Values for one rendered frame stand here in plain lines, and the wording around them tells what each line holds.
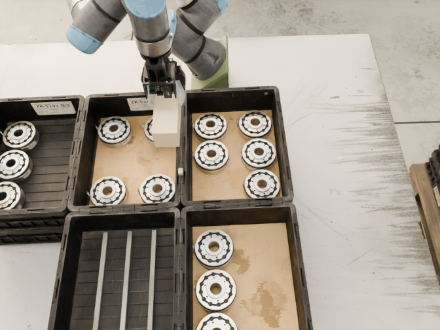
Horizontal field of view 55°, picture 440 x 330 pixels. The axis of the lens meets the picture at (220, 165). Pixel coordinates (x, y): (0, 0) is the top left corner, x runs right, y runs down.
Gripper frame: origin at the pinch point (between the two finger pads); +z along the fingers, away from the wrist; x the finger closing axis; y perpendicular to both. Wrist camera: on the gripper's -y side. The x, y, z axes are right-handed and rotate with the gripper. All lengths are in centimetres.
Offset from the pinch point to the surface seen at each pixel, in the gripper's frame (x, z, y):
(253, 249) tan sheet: 21.6, 25.6, 31.9
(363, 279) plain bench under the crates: 54, 39, 37
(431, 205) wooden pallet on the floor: 108, 94, -12
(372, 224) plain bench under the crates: 60, 39, 20
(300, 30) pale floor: 65, 109, -146
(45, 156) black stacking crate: -41.6, 26.0, -0.1
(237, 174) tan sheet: 17.9, 25.7, 8.3
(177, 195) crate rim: 1.6, 15.7, 20.0
